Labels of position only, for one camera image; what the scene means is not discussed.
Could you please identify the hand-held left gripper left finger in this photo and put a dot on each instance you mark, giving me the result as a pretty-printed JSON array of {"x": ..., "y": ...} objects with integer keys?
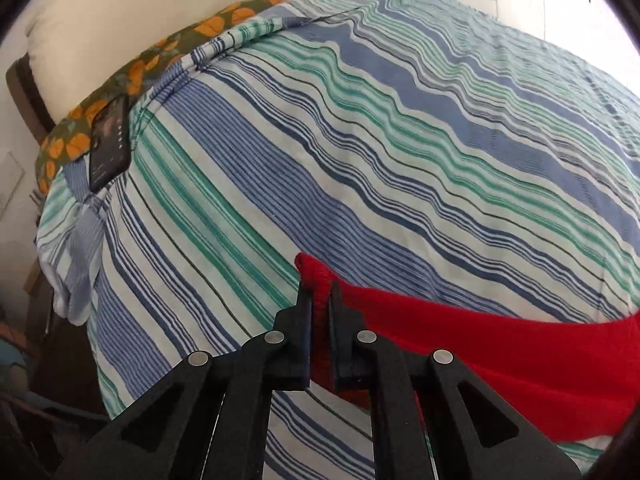
[{"x": 303, "y": 332}]

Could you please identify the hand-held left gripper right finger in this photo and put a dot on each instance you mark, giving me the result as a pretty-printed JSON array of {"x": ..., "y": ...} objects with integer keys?
[{"x": 336, "y": 340}]

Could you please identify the red knit sweater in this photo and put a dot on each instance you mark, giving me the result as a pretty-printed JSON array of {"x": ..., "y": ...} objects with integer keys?
[{"x": 525, "y": 360}]

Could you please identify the striped blue green bedsheet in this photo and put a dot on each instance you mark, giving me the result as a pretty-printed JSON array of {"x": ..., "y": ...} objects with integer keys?
[{"x": 350, "y": 160}]

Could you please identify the black smartphone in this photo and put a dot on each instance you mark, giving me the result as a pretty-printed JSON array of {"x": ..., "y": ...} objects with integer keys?
[{"x": 107, "y": 144}]

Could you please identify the orange floral green sheet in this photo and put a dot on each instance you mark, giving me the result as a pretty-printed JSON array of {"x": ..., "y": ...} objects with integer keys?
[{"x": 150, "y": 60}]

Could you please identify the dark wooden bed frame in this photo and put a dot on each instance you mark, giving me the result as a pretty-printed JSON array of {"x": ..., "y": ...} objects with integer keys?
[{"x": 25, "y": 95}]

